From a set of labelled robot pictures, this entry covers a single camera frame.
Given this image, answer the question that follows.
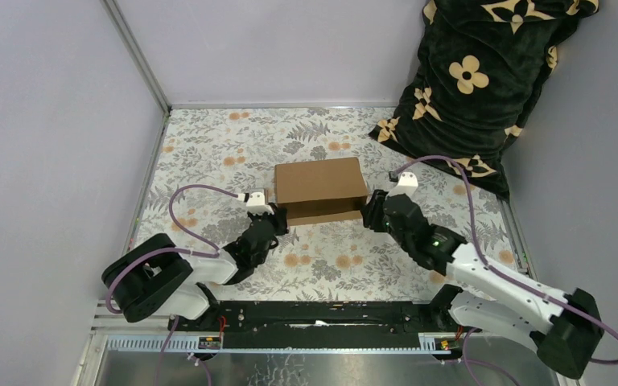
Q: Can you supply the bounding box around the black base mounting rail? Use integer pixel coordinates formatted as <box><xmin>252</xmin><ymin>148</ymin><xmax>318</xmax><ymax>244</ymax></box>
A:
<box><xmin>168</xmin><ymin>301</ymin><xmax>468</xmax><ymax>350</ymax></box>

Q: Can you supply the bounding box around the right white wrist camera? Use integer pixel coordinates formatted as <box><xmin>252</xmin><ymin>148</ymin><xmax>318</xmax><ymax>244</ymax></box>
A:
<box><xmin>388</xmin><ymin>171</ymin><xmax>418</xmax><ymax>198</ymax></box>

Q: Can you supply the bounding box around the aluminium frame rail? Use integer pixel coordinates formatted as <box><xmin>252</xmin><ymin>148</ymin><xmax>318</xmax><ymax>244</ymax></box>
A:
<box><xmin>91</xmin><ymin>299</ymin><xmax>569</xmax><ymax>353</ymax></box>

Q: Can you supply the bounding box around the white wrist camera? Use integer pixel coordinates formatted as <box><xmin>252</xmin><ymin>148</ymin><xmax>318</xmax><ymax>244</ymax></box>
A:
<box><xmin>244</xmin><ymin>188</ymin><xmax>274</xmax><ymax>216</ymax></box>
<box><xmin>388</xmin><ymin>171</ymin><xmax>418</xmax><ymax>198</ymax></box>

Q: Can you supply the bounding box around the brown cardboard box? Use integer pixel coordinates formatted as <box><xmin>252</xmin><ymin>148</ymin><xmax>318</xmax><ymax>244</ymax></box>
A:
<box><xmin>274</xmin><ymin>157</ymin><xmax>369</xmax><ymax>226</ymax></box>

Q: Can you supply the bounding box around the aluminium corner post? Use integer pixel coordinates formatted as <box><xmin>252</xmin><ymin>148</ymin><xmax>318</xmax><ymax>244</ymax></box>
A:
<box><xmin>101</xmin><ymin>0</ymin><xmax>171</xmax><ymax>115</ymax></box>

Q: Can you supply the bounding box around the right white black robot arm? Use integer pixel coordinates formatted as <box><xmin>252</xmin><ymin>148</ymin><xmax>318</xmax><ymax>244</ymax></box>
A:
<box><xmin>361</xmin><ymin>190</ymin><xmax>604</xmax><ymax>380</ymax></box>

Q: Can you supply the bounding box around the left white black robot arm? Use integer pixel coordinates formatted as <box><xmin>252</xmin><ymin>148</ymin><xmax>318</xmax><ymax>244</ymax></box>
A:
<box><xmin>101</xmin><ymin>204</ymin><xmax>288</xmax><ymax>331</ymax></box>

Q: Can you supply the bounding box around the black floral blanket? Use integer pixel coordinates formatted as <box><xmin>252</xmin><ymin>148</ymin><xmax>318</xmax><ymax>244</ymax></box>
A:
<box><xmin>370</xmin><ymin>0</ymin><xmax>599</xmax><ymax>200</ymax></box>

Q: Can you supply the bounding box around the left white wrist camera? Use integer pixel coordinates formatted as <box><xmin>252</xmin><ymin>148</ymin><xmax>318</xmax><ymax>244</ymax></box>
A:
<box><xmin>244</xmin><ymin>188</ymin><xmax>274</xmax><ymax>216</ymax></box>

